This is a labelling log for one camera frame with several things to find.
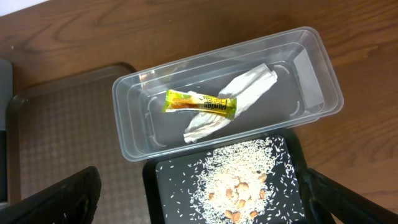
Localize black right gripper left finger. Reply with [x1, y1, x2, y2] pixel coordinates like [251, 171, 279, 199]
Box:
[1, 166, 101, 224]

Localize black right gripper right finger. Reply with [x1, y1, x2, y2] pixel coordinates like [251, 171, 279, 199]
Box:
[300, 169, 397, 223]

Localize black plastic tray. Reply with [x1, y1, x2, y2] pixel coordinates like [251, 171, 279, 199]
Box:
[142, 129, 309, 223]

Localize yellow green snack wrapper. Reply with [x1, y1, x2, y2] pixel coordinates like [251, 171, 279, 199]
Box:
[162, 90, 237, 119]

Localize grey plastic dishwasher rack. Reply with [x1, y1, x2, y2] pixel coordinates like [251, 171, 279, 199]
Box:
[1, 59, 13, 209]

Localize spilled rice and food scraps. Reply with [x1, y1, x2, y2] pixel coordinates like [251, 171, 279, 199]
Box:
[161, 136, 305, 224]

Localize white napkin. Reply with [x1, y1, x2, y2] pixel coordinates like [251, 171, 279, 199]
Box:
[183, 63, 278, 143]

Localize clear plastic bin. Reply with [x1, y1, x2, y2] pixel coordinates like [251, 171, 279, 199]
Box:
[112, 27, 344, 162]

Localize brown plastic serving tray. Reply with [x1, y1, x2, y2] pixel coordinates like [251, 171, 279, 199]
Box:
[6, 63, 150, 223]

